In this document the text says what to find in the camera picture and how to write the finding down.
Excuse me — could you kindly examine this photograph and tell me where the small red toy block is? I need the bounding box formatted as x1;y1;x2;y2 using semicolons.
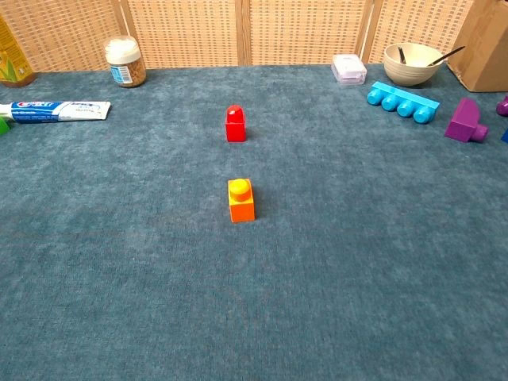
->
225;104;247;143

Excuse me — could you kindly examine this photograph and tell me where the small orange toy block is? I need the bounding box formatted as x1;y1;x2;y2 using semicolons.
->
227;178;256;224

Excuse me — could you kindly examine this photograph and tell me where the clear plastic box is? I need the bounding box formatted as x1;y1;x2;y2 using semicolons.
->
331;53;368;86

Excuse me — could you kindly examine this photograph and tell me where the woven bamboo folding screen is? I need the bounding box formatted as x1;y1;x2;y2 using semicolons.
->
0;0;477;74

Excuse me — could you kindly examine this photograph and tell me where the long cyan toy block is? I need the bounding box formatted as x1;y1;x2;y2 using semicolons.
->
366;81;441;125

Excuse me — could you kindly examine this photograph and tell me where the white-lidded glass jar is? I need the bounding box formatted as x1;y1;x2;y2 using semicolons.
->
103;35;147;89

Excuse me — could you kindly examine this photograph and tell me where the beige bowl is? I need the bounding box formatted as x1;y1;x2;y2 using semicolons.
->
383;42;445;87

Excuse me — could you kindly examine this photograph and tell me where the white blue toothpaste tube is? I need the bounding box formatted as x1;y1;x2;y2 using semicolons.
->
0;100;112;125

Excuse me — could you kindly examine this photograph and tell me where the purple sloped toy block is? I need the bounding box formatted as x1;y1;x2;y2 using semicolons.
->
444;97;490;144

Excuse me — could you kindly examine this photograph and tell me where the metal spoon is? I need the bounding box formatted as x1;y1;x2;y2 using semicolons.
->
426;45;466;67

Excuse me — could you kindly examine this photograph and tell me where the cardboard box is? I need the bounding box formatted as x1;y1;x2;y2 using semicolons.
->
446;0;508;93

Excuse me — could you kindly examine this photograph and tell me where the yellow tea bottle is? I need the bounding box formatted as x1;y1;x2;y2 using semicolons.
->
0;15;37;88

